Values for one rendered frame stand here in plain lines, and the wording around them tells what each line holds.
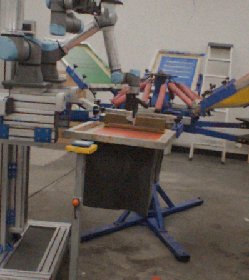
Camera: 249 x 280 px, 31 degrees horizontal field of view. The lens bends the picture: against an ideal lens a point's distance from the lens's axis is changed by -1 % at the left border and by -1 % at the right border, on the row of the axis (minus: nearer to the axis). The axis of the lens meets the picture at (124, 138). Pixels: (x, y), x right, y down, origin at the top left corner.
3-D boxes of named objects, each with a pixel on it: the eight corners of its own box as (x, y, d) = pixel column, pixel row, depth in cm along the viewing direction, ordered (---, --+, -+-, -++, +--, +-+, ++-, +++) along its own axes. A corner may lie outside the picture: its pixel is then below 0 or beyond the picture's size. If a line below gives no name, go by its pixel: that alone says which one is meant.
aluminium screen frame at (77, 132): (164, 149, 243) (165, 142, 242) (63, 136, 255) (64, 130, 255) (181, 130, 318) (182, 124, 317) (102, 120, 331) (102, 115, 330)
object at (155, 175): (149, 215, 262) (156, 145, 254) (142, 214, 263) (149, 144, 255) (161, 194, 306) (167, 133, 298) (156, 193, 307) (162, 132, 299)
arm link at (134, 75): (128, 69, 295) (141, 69, 295) (127, 85, 297) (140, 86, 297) (127, 69, 288) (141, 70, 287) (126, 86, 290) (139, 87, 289)
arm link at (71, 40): (37, 49, 288) (109, 2, 278) (44, 49, 302) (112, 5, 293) (47, 65, 289) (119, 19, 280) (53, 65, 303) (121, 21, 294)
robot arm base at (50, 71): (32, 77, 277) (33, 61, 275) (37, 76, 292) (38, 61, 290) (56, 79, 277) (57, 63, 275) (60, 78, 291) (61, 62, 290)
